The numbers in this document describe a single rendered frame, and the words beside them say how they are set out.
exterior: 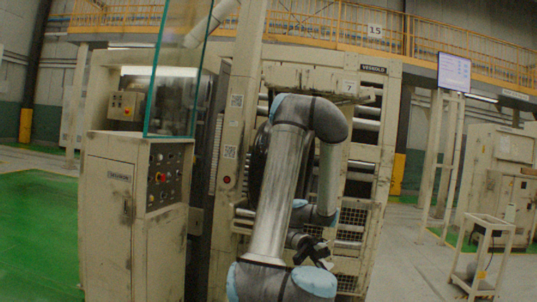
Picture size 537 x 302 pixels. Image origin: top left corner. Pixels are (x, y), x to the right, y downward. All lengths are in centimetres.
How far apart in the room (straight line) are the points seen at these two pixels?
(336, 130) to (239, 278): 58
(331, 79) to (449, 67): 358
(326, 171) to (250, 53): 104
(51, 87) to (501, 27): 1596
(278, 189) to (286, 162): 9
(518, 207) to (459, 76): 224
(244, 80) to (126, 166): 88
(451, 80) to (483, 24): 820
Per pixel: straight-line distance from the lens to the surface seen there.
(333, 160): 144
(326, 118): 130
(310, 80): 247
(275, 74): 251
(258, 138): 209
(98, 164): 192
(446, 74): 578
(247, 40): 232
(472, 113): 1286
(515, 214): 624
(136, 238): 185
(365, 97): 257
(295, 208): 173
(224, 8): 275
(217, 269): 243
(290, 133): 128
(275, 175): 124
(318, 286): 115
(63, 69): 1361
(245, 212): 220
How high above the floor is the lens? 137
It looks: 3 degrees down
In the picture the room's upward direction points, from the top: 7 degrees clockwise
